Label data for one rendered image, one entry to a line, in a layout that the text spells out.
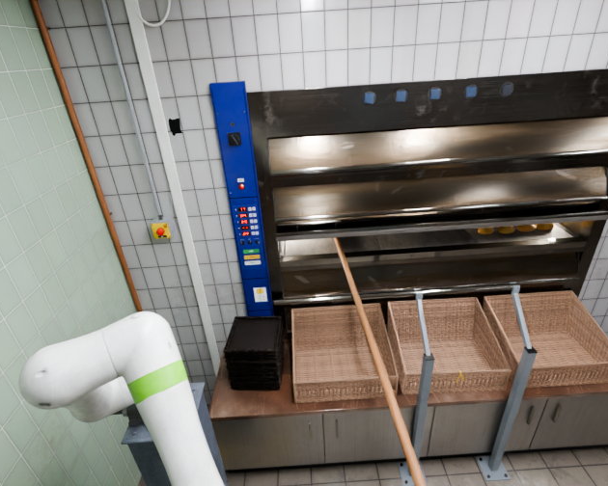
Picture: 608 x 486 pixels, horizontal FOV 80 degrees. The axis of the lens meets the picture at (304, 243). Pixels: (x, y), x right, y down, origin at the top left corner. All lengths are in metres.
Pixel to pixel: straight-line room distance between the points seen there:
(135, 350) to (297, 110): 1.33
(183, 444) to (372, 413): 1.45
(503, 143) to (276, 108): 1.15
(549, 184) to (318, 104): 1.32
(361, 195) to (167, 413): 1.47
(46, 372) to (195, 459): 0.33
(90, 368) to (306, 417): 1.46
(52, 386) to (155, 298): 1.58
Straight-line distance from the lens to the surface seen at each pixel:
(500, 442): 2.52
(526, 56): 2.10
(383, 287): 2.26
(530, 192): 2.31
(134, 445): 1.43
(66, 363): 0.86
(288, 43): 1.81
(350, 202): 1.96
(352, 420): 2.19
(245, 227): 1.98
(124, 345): 0.85
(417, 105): 1.92
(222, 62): 1.83
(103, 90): 2.00
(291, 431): 2.23
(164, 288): 2.33
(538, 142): 2.23
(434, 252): 2.24
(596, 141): 2.40
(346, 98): 1.84
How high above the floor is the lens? 2.25
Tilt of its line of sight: 28 degrees down
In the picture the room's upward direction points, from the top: 4 degrees counter-clockwise
